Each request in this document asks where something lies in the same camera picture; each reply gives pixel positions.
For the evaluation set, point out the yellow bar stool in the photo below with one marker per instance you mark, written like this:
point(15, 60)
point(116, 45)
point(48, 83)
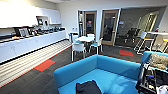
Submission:
point(165, 41)

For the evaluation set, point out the white dining chair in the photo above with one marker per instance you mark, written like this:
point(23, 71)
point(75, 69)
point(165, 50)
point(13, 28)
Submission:
point(97, 43)
point(90, 35)
point(79, 48)

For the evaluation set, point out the wooden glass door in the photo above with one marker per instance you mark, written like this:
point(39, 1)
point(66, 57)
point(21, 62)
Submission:
point(109, 26)
point(90, 23)

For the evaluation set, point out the black garment grey print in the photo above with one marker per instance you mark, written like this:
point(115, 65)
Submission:
point(88, 88)

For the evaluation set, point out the white kitchen counter cabinets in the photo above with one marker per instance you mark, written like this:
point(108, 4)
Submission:
point(30, 45)

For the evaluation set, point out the dark framed wall screen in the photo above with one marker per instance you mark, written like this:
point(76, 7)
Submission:
point(40, 21)

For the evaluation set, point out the black office chair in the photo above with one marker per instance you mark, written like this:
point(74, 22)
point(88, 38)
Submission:
point(131, 35)

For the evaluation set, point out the round white high table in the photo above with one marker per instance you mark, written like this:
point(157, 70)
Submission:
point(158, 32)

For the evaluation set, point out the patterned grey cushion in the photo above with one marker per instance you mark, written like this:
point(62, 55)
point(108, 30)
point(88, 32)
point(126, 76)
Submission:
point(158, 61)

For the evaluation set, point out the blue sofa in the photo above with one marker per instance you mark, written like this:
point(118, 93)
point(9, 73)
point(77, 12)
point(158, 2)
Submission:
point(100, 71)

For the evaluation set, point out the grey trash can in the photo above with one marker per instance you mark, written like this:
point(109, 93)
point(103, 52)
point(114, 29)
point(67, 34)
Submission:
point(70, 36)

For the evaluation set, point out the white upper kitchen cabinets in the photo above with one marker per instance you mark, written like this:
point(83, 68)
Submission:
point(20, 15)

